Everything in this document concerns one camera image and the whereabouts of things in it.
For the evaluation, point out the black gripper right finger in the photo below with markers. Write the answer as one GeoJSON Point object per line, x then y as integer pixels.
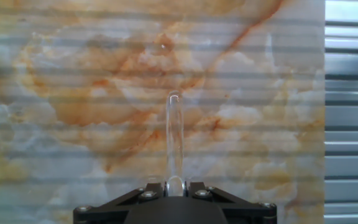
{"type": "Point", "coordinates": [253, 213]}

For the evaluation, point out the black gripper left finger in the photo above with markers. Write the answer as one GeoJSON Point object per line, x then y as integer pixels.
{"type": "Point", "coordinates": [98, 213]}

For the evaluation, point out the clear glass test tube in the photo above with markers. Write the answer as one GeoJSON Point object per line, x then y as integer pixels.
{"type": "Point", "coordinates": [175, 140]}

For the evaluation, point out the orange marble pattern mat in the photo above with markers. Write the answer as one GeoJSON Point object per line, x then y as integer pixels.
{"type": "Point", "coordinates": [73, 93]}

